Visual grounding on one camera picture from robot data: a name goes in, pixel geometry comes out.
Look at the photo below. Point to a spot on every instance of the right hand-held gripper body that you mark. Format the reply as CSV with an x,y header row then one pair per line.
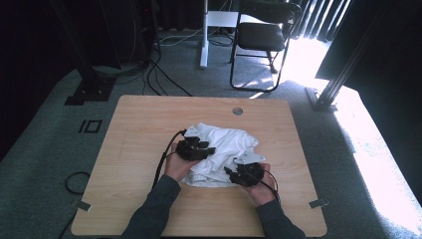
x,y
247,174

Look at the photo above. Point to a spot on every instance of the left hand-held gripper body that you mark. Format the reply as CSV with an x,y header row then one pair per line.
x,y
189,151

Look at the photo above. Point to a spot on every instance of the white cloth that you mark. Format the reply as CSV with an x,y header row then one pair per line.
x,y
229,142

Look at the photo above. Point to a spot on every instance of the person's left hand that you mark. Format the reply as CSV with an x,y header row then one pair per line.
x,y
177,167

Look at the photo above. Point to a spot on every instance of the person's right hand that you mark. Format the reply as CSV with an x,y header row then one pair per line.
x,y
262,192

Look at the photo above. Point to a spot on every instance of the grey tape piece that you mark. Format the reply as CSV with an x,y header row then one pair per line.
x,y
84,205
318,203

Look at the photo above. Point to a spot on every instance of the black folding chair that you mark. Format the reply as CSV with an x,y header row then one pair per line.
x,y
260,36

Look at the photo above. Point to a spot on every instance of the black metal stand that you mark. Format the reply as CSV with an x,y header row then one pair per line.
x,y
88,79

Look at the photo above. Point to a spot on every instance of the aluminium profile stand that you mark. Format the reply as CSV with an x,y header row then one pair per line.
x,y
335,83

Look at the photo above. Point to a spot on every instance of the black curtain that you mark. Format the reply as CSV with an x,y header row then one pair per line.
x,y
391,49

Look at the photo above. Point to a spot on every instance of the white desk frame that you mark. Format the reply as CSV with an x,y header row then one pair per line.
x,y
204,43

